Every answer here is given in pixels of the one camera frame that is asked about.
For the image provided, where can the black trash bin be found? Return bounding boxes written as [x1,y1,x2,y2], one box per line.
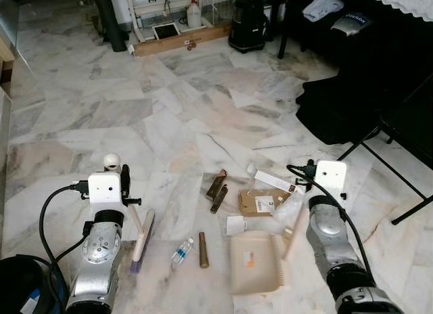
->
[0,255,68,314]

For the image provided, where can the grey printed pouch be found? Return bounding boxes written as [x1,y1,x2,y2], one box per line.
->
[332,13,373,37]

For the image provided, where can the black vacuum cleaner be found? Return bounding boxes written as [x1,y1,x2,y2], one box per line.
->
[228,0,271,53]

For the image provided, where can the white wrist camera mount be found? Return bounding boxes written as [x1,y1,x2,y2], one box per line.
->
[88,172,126,212]
[315,160,348,201]

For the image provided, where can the black bag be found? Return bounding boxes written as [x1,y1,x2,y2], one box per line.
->
[296,70,407,145]

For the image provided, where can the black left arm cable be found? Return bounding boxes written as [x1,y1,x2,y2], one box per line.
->
[37,181,92,294]

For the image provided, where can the long cardboard box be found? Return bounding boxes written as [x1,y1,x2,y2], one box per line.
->
[132,24,232,58]

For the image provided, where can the beige long-handled dustpan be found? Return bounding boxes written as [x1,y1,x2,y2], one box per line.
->
[229,200,312,296]

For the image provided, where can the white rack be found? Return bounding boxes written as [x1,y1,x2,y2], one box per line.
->
[125,0,234,44]

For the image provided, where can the brown cylindrical tube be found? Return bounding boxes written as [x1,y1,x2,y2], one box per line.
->
[198,232,210,269]

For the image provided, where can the white plastic jug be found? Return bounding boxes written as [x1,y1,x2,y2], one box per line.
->
[186,0,203,29]

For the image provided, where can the large dark brown box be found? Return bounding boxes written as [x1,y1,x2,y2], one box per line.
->
[205,169,229,201]

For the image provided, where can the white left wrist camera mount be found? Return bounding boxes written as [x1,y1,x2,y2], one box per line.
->
[88,172,126,212]

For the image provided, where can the black folding chair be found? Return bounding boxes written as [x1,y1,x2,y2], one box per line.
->
[336,77,433,225]

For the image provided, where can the flat cardboard box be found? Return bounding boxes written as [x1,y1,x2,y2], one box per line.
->
[237,187,293,217]

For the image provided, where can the white framed tablet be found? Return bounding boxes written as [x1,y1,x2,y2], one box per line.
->
[152,23,181,41]

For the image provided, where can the black table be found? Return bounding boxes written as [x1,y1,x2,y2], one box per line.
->
[276,0,433,78]

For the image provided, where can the small white box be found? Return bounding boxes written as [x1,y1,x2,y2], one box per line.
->
[225,215,248,236]

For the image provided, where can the long white box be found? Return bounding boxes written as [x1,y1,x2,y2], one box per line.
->
[254,170,298,194]

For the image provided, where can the brown wooden furniture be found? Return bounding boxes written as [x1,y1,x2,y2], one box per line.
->
[0,33,16,85]

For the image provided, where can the grey folded garment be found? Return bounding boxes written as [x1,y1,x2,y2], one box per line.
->
[302,0,346,22]

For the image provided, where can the dark green cylinder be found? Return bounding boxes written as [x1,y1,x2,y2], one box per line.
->
[91,0,129,53]

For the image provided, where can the slim dark brown box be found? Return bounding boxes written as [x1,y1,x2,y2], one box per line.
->
[209,185,229,215]

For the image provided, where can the beige broom purple bristles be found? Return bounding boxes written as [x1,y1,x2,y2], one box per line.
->
[103,153,158,274]

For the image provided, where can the clear plastic water bottle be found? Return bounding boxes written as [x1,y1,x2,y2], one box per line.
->
[170,238,195,266]

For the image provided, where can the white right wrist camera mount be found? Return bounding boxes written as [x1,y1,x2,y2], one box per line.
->
[315,160,348,201]

